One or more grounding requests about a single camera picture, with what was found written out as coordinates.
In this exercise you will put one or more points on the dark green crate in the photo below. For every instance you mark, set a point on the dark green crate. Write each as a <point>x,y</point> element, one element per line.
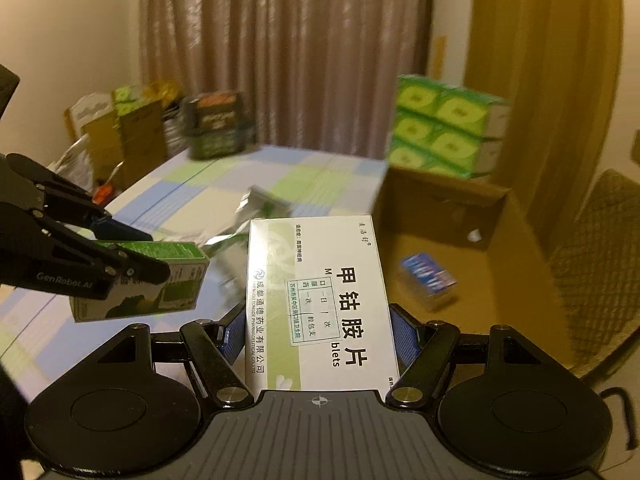
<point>217,127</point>

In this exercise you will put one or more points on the pink-brown curtain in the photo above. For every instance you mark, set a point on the pink-brown curtain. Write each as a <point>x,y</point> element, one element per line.
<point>300,50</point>

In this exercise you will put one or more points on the checked tablecloth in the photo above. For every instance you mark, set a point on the checked tablecloth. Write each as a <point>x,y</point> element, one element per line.
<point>210,180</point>

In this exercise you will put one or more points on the white-topped carton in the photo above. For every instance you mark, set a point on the white-topped carton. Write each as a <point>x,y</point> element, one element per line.
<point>87,112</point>

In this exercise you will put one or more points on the green and white small box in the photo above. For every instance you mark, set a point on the green and white small box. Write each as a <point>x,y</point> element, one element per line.
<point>165,285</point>

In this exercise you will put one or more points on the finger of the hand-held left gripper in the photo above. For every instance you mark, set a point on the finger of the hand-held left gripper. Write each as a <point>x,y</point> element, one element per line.
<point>75,245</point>
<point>65,195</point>

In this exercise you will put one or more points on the stack of green tissue packs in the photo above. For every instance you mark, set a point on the stack of green tissue packs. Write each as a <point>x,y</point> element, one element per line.
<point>442,127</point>

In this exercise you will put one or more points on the chair with quilted cover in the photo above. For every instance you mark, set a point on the chair with quilted cover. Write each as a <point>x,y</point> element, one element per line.
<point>595,260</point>

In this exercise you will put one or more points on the brown carton with flaps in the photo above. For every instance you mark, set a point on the brown carton with flaps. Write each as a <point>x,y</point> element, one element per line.
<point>135,145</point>

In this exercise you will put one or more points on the silver green foil packet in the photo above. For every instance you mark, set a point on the silver green foil packet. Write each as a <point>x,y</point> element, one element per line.
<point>227,255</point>

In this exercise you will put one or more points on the brown cardboard box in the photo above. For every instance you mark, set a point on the brown cardboard box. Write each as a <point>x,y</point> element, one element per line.
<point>505,240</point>

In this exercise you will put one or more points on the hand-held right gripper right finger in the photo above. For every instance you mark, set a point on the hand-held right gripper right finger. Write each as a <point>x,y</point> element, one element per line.
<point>404,334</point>

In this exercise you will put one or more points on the white plastic bag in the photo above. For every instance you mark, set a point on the white plastic bag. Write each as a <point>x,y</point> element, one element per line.
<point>72,167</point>

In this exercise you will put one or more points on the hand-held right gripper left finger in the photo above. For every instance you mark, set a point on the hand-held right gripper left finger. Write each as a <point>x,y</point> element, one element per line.
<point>233,334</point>

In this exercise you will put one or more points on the white medicine box green stripe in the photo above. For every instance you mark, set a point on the white medicine box green stripe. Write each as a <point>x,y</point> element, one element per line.
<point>320,305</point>

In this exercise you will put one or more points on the golden yellow curtain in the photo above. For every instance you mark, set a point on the golden yellow curtain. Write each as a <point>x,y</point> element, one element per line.
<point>540,85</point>

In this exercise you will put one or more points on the green pack in carton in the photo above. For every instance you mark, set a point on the green pack in carton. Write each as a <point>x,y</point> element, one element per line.
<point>129,97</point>

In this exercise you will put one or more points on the yellow plastic bag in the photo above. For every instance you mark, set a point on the yellow plastic bag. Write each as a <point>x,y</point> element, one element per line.
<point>165,92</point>

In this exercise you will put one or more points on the blue card box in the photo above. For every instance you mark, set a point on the blue card box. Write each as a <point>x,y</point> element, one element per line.
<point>427,280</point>

